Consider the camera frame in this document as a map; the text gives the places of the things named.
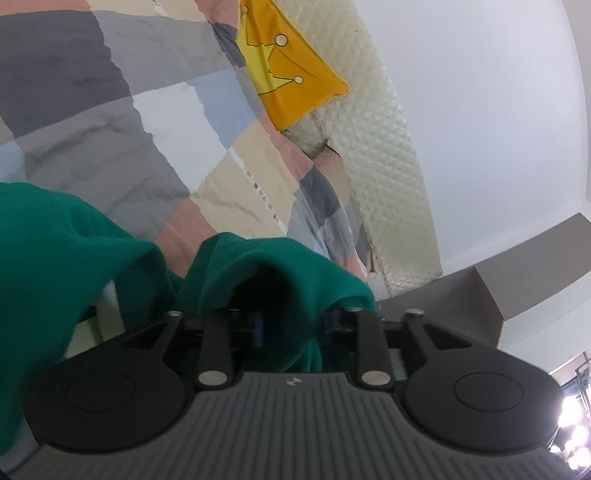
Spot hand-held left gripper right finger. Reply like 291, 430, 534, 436
323, 305, 474, 388

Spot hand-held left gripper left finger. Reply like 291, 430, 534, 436
122, 309, 269, 388

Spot green printed sweatshirt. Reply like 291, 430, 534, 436
0, 181, 399, 468

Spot cream quilted headboard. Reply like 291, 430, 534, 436
281, 0, 444, 297

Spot ceiling light fixture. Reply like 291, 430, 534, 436
549, 350, 591, 459

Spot yellow crown print pillow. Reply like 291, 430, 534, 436
235, 0, 350, 132

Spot checked patchwork duvet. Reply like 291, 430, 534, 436
0, 0, 376, 288

